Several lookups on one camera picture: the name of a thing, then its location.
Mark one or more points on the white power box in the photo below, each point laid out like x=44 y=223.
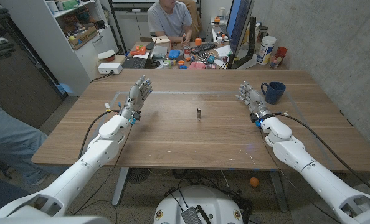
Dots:
x=109 y=68

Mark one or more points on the black keyboard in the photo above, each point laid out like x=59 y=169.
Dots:
x=203 y=47

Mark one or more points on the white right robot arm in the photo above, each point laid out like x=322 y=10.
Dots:
x=297 y=155

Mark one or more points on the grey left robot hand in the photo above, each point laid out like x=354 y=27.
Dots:
x=136 y=96

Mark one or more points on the blue plastic object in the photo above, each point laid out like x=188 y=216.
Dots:
x=174 y=54

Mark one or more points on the orange ball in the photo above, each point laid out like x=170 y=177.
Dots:
x=254 y=182

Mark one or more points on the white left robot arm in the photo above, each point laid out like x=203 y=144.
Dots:
x=101 y=149

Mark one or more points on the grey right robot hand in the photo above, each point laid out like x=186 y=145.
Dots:
x=255 y=101

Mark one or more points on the black metal rack frame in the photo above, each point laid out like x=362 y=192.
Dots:
x=116 y=28

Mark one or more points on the brown chair back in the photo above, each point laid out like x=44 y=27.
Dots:
x=197 y=18

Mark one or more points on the cluttered wooden desk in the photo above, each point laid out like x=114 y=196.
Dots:
x=261 y=66

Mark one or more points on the round floor fan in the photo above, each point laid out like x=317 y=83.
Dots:
x=138 y=175

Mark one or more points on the seated person grey t-shirt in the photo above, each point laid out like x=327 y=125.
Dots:
x=169 y=21

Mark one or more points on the clear plastic cup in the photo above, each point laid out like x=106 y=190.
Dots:
x=274 y=61

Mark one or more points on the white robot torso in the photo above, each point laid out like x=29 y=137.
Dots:
x=210 y=202

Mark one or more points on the white canister blue label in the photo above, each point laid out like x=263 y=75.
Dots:
x=266 y=49

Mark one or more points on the pink cloth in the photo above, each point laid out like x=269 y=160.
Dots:
x=197 y=66

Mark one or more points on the white cap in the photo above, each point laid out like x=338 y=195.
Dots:
x=106 y=54

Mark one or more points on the computer monitor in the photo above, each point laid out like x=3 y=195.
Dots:
x=239 y=21

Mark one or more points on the white shelf unit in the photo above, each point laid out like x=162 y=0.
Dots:
x=57 y=53

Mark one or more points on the small wooden box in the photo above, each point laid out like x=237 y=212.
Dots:
x=162 y=41

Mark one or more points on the dark lipstick tube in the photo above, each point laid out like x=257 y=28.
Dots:
x=199 y=113

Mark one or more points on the standing person in jeans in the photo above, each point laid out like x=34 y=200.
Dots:
x=10 y=140

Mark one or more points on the black monitor stand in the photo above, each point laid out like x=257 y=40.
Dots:
x=252 y=37

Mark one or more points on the orange toy drill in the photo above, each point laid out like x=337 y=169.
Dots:
x=139 y=50

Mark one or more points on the black laptop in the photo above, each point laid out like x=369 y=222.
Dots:
x=134 y=63

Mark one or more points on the cardboard box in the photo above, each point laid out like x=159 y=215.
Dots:
x=83 y=38

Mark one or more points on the grey table leg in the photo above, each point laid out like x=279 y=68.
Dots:
x=120 y=186
x=279 y=191

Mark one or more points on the dark jar black lid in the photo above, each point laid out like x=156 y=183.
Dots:
x=262 y=34

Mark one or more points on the dark blue mug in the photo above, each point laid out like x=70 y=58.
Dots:
x=275 y=91

